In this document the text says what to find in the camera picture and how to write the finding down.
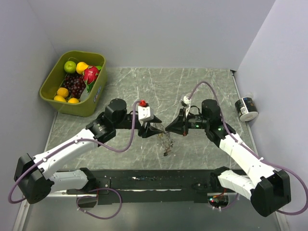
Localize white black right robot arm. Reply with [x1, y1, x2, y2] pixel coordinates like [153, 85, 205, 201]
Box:
[166, 99, 291, 217]

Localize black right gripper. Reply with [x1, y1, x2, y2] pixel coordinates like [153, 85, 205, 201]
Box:
[165, 107, 209, 136]

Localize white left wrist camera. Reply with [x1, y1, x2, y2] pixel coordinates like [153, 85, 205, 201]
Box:
[138, 100, 154, 122]

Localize orange fruit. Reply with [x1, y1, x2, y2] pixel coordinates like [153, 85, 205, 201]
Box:
[57, 87, 69, 98]
[67, 98, 79, 104]

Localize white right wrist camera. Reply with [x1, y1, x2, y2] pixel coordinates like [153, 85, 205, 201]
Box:
[180, 95, 191, 116]

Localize yellow lemon front left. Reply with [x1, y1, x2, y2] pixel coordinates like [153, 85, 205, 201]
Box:
[53, 95, 66, 103]

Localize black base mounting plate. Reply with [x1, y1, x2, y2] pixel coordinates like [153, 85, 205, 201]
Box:
[66, 169, 241, 205]

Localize black white tape roll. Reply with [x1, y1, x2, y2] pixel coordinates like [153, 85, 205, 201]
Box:
[234, 97, 258, 122]

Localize aluminium rail frame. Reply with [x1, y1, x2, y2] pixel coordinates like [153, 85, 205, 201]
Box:
[13, 192, 290, 231]

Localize purple grape bunch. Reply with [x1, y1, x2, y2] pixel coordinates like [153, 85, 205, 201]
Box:
[62, 73, 86, 99]

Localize green apple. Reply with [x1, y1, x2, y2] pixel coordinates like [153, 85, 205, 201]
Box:
[64, 61, 77, 74]

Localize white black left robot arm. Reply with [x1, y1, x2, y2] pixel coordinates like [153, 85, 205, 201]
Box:
[13, 98, 162, 204]

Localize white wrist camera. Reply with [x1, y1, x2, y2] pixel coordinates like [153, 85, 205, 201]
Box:
[138, 100, 154, 122]
[180, 95, 191, 116]

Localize orange fruit upper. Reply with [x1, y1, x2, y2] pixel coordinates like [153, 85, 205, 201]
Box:
[57, 87, 69, 98]

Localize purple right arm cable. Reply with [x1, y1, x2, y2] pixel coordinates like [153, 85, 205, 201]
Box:
[189, 81, 308, 215]

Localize pink dragon fruit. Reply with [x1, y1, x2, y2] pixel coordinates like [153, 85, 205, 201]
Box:
[83, 66, 102, 93]

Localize orange fruit front right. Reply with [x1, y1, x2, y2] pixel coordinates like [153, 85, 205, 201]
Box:
[67, 98, 79, 104]

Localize olive green plastic bin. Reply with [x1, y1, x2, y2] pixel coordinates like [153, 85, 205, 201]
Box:
[39, 51, 108, 117]

